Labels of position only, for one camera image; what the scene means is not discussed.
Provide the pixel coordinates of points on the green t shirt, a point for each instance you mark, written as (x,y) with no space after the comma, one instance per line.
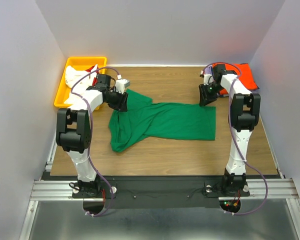
(167,120)

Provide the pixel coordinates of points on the aluminium frame rail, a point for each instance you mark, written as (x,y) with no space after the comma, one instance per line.
(277,189)

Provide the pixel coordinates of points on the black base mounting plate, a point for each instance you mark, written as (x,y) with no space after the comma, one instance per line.
(147,192)

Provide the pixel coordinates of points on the folded orange t shirt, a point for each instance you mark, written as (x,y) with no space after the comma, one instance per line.
(246,77)

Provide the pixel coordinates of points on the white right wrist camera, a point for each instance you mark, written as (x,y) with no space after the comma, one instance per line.
(207,77)

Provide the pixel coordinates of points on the folded purple t shirt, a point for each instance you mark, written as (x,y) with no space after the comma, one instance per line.
(208,70)

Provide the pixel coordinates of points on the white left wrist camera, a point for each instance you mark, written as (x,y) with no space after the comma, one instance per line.
(121,84)

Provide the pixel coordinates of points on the white t shirt red print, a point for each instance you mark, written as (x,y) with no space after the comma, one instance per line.
(72,76)

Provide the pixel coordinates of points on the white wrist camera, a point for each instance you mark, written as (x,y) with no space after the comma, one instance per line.
(121,84)
(207,77)

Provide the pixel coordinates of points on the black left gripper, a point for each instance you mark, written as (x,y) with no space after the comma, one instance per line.
(121,105)

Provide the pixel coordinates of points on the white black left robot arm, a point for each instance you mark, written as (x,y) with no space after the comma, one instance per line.
(74,130)

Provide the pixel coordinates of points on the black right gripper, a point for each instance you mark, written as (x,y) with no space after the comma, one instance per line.
(204,98)

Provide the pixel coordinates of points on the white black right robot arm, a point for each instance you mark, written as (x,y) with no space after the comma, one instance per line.
(243,117)

